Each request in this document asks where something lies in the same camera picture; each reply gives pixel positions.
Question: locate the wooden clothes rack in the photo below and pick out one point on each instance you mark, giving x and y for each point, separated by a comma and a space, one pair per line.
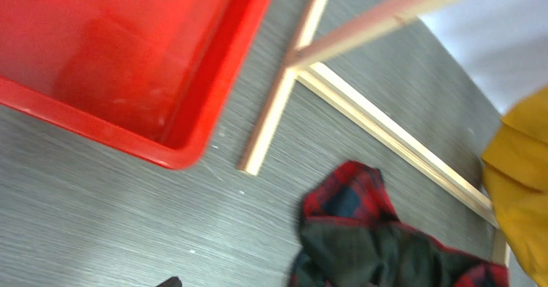
304, 62

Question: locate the red plastic bin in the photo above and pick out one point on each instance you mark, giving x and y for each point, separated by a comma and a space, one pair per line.
146, 77

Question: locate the red plaid garment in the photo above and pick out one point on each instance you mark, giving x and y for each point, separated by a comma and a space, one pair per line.
351, 236

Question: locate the yellow pleated skirt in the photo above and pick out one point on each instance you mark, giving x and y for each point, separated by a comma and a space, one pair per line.
515, 177

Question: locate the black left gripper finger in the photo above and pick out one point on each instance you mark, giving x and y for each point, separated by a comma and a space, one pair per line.
171, 282

